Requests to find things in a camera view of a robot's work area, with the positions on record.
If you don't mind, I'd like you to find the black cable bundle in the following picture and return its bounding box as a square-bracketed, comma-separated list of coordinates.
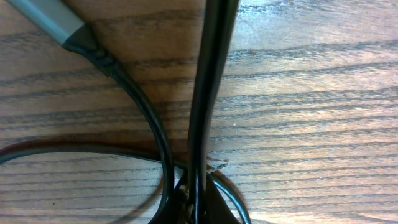
[0, 0, 252, 224]

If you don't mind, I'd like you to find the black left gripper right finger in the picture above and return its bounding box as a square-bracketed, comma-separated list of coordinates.
[205, 171, 240, 224]

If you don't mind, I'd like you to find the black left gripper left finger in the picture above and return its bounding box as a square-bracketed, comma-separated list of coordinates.
[149, 174, 192, 224]

